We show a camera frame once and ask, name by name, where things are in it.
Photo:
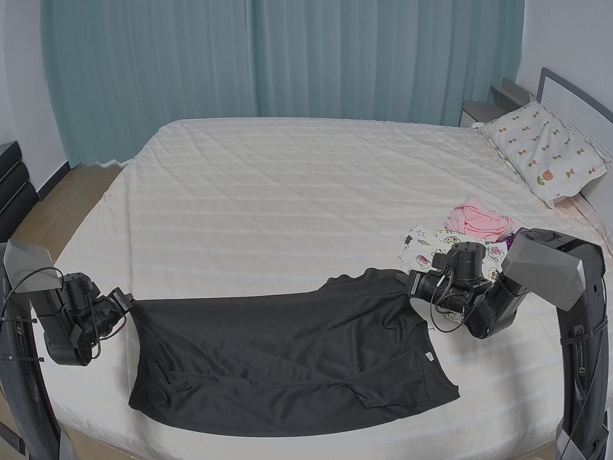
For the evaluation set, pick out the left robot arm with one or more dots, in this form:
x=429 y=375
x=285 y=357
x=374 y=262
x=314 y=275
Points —
x=28 y=266

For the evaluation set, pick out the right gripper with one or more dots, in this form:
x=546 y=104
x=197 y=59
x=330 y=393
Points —
x=428 y=284

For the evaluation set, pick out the white printed pillow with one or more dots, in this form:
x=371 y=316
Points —
x=541 y=151

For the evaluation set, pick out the pink garment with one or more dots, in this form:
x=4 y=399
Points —
x=479 y=221

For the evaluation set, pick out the bed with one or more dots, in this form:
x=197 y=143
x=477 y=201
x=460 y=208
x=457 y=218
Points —
x=287 y=199

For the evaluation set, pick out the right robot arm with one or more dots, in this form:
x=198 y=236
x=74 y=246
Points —
x=546 y=266

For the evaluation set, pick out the grey bedside table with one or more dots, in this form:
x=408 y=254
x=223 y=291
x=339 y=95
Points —
x=479 y=113

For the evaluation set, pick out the purple garment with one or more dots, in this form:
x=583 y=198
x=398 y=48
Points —
x=510 y=242

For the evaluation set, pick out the white printed pyjama top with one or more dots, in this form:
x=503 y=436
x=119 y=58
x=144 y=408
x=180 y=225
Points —
x=421 y=252

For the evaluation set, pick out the blue-green curtain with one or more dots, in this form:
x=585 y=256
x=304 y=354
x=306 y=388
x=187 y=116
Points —
x=191 y=41

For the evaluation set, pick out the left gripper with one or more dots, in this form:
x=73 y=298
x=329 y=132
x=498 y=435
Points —
x=120 y=303

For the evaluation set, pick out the black T-shirt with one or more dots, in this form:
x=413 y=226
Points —
x=268 y=352

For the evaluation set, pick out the black chest of drawers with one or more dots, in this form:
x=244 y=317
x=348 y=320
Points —
x=14 y=185

